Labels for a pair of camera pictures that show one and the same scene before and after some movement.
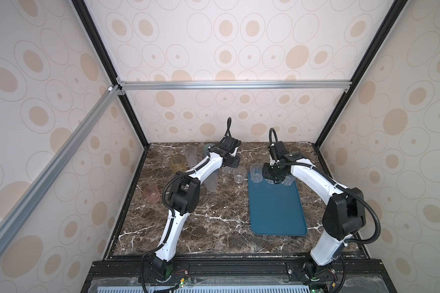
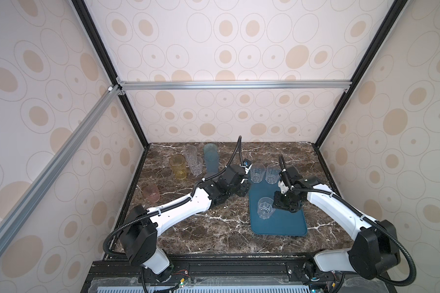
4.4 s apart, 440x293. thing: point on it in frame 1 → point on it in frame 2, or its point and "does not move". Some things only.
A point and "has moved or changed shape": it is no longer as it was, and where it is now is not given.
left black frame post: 109,66 does not move
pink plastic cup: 151,193 does not move
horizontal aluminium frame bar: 231,85 does not move
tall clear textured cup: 190,151 does not move
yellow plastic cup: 178,163 does not move
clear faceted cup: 288,179 has moved or changed shape
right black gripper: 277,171 → 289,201
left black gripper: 237,158 → 244,188
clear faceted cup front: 256,174 does not move
